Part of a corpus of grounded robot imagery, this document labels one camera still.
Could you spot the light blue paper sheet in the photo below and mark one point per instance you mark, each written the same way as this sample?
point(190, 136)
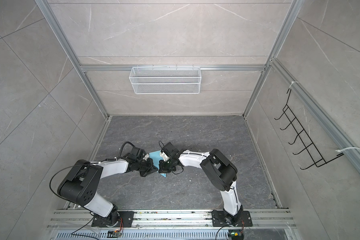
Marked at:
point(156, 157)

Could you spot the aluminium mounting rail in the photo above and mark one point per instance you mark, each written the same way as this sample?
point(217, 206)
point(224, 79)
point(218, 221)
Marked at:
point(182, 219)

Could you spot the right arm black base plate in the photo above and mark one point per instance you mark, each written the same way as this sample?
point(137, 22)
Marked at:
point(241, 219)

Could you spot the white cable tie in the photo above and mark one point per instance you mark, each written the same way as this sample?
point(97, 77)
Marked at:
point(346, 149)

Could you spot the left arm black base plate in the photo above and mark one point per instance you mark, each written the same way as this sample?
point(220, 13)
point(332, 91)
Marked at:
point(114, 220)

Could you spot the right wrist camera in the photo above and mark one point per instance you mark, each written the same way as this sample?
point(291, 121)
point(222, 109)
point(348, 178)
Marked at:
point(169, 152)

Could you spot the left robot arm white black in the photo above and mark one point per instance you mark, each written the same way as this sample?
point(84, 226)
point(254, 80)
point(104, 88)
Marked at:
point(81, 183)

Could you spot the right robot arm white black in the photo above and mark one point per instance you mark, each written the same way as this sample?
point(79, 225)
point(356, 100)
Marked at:
point(220, 171)

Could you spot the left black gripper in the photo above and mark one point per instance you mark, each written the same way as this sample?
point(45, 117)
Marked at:
point(152, 169)

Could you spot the black wire hook rack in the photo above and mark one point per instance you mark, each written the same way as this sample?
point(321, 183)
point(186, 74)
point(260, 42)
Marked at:
point(301, 134)

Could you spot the white wire mesh basket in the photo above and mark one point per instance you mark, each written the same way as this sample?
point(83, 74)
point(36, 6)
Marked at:
point(166, 80)

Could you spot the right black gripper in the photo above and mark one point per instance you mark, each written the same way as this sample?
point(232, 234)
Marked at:
point(162, 169)

